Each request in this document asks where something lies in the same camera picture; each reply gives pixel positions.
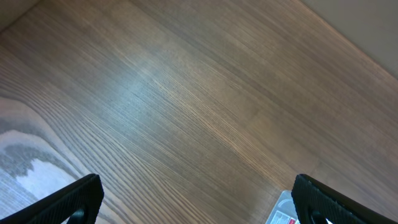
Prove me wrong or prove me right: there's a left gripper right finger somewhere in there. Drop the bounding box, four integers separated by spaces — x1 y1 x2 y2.
291 174 397 224

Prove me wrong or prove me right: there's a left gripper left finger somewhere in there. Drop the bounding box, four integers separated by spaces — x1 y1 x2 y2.
1 174 104 224

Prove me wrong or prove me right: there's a clear plastic container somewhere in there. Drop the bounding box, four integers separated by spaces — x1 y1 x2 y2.
264 189 333 224

